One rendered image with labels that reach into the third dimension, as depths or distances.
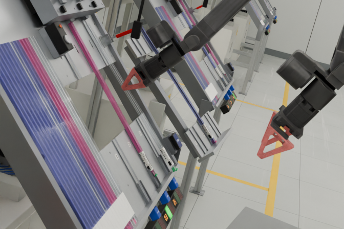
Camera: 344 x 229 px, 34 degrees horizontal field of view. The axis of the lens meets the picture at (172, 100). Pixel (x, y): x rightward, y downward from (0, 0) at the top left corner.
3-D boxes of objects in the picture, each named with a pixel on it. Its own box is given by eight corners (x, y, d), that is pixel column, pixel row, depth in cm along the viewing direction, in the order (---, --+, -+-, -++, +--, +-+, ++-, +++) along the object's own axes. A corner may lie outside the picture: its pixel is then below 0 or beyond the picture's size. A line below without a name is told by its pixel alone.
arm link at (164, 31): (201, 43, 156) (203, 43, 165) (179, 7, 156) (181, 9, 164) (165, 66, 158) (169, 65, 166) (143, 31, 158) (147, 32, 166)
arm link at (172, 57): (185, 58, 158) (189, 56, 164) (171, 38, 158) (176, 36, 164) (165, 71, 160) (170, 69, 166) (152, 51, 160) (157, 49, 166)
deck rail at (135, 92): (162, 172, 182) (179, 164, 180) (160, 174, 180) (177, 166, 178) (53, -27, 175) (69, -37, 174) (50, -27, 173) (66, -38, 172)
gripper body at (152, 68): (133, 67, 160) (154, 53, 158) (143, 61, 170) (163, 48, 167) (147, 86, 160) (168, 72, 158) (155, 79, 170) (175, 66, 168)
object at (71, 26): (153, 176, 161) (157, 174, 160) (151, 178, 159) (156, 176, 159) (65, 17, 156) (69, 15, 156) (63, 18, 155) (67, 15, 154)
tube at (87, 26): (174, 170, 171) (177, 169, 171) (173, 172, 170) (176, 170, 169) (86, 24, 166) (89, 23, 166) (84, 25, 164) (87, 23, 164)
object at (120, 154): (166, 167, 179) (174, 164, 178) (91, 274, 116) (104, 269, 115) (137, 115, 177) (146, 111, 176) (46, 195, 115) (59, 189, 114)
